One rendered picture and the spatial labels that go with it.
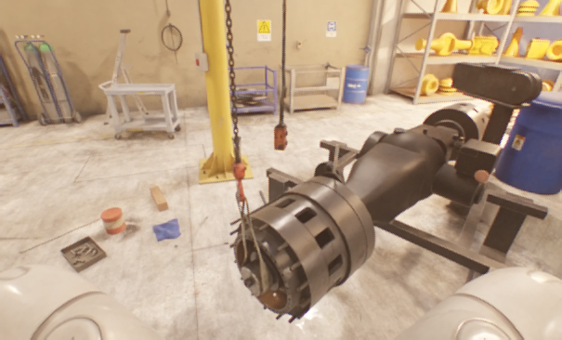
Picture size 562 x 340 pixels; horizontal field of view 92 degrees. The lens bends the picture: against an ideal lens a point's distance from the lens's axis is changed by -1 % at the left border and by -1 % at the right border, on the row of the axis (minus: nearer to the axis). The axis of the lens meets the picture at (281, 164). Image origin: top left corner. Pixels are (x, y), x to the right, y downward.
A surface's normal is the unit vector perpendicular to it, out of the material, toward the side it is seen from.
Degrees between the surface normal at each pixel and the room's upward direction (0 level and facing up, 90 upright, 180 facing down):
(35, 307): 14
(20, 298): 10
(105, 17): 90
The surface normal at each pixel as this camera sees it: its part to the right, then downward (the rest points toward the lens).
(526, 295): 0.04, -0.88
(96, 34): 0.31, 0.44
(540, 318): 0.16, -0.62
